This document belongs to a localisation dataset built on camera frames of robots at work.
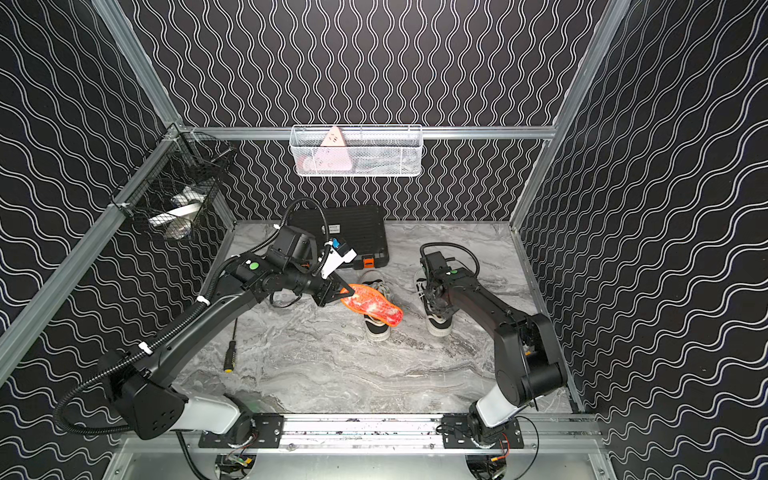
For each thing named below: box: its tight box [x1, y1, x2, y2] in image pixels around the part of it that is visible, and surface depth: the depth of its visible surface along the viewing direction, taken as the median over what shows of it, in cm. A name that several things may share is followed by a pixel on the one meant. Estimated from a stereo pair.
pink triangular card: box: [312, 126, 353, 172], surface depth 92 cm
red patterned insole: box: [340, 284, 404, 327], surface depth 77 cm
